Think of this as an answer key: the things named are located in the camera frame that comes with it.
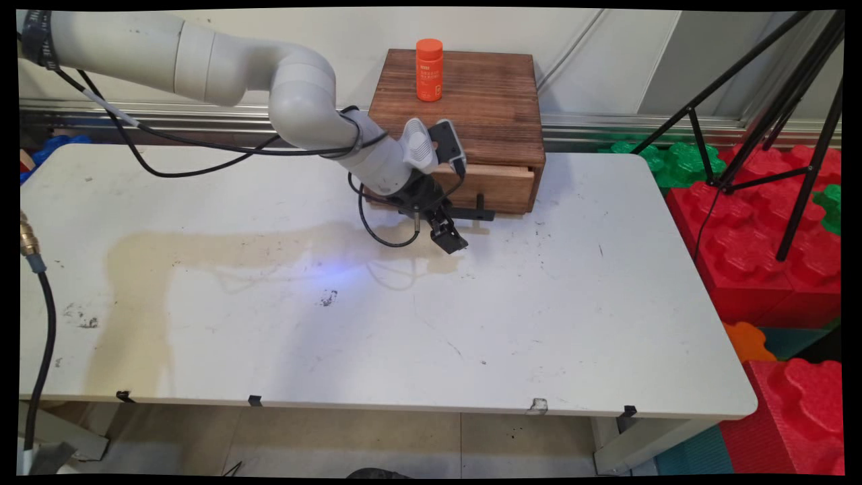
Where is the white ribbed camera mount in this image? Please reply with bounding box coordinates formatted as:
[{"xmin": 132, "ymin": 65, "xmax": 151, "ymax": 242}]
[{"xmin": 402, "ymin": 118, "xmax": 439, "ymax": 174}]

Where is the small green foam block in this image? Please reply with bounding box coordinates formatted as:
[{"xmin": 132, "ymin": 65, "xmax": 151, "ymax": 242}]
[{"xmin": 811, "ymin": 184, "xmax": 842, "ymax": 236}]

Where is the orange foam piece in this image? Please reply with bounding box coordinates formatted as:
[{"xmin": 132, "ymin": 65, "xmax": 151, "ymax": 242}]
[{"xmin": 724, "ymin": 321, "xmax": 776, "ymax": 363}]

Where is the teal foam mat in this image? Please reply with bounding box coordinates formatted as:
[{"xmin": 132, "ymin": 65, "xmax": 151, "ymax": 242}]
[{"xmin": 761, "ymin": 327, "xmax": 842, "ymax": 361}]

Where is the grey wall cable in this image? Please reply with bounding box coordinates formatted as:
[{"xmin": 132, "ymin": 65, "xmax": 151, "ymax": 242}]
[{"xmin": 537, "ymin": 10, "xmax": 607, "ymax": 88}]

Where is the dark wooden drawer cabinet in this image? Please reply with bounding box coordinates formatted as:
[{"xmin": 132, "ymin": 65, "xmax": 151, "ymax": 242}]
[{"xmin": 364, "ymin": 48, "xmax": 546, "ymax": 214}]

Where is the large red foam block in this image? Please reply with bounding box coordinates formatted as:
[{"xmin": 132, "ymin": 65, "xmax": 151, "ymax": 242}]
[{"xmin": 665, "ymin": 145, "xmax": 842, "ymax": 329}]

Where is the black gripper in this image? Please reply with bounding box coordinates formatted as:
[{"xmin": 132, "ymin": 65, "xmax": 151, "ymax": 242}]
[{"xmin": 394, "ymin": 176, "xmax": 469, "ymax": 255}]

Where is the orange plastic bottle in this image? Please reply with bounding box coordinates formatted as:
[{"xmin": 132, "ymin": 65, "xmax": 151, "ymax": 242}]
[{"xmin": 416, "ymin": 38, "xmax": 444, "ymax": 102}]

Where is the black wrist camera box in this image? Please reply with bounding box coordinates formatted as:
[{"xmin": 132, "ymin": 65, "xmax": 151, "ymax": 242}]
[{"xmin": 429, "ymin": 119, "xmax": 467, "ymax": 178}]

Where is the silver metal wall rail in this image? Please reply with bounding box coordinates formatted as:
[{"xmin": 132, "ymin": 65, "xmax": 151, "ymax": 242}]
[{"xmin": 20, "ymin": 100, "xmax": 842, "ymax": 150}]

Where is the brass connector black hose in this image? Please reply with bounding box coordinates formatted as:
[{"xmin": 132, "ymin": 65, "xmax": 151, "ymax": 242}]
[{"xmin": 20, "ymin": 212, "xmax": 59, "ymax": 452}]

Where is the blue foam piece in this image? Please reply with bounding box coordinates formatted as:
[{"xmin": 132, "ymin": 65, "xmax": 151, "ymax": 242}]
[{"xmin": 20, "ymin": 135, "xmax": 93, "ymax": 184}]

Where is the white table leg frame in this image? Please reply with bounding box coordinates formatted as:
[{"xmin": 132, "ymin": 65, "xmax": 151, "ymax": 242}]
[
  {"xmin": 19, "ymin": 401, "xmax": 108, "ymax": 462},
  {"xmin": 593, "ymin": 416, "xmax": 715, "ymax": 476}
]

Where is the black cable with metal plug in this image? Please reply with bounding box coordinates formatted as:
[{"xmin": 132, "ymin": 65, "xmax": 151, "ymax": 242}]
[{"xmin": 348, "ymin": 174, "xmax": 422, "ymax": 249}]

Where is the black camera cable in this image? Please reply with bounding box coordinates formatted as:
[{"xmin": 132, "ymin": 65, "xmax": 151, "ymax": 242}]
[{"xmin": 54, "ymin": 67, "xmax": 467, "ymax": 209}]

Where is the grey velcro cable strap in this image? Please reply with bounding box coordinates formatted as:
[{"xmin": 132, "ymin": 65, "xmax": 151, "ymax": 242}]
[
  {"xmin": 22, "ymin": 10, "xmax": 60, "ymax": 68},
  {"xmin": 339, "ymin": 110, "xmax": 366, "ymax": 160}
]

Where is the black tripod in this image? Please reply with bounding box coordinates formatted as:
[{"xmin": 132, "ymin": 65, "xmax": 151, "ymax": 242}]
[{"xmin": 630, "ymin": 10, "xmax": 846, "ymax": 262}]

